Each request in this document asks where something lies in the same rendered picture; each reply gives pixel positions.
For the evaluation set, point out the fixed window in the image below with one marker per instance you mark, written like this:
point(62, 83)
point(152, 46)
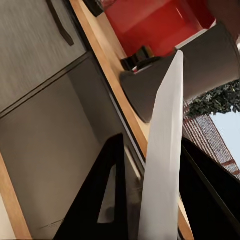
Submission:
point(212, 122)

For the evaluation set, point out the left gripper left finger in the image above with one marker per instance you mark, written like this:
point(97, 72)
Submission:
point(80, 222)

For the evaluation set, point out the saucer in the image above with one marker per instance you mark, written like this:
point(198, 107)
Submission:
point(160, 193)

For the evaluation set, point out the dishwasher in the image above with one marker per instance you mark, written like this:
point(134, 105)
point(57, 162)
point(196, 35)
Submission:
point(38, 40)

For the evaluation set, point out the cabinet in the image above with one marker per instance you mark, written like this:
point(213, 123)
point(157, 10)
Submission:
point(50, 140)

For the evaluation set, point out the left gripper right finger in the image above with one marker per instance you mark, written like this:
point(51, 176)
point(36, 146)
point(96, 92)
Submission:
point(210, 195)

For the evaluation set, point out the bottle of coffee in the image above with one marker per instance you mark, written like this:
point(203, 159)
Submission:
point(143, 53)

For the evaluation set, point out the electric kettle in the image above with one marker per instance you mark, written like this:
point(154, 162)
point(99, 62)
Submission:
point(98, 7)

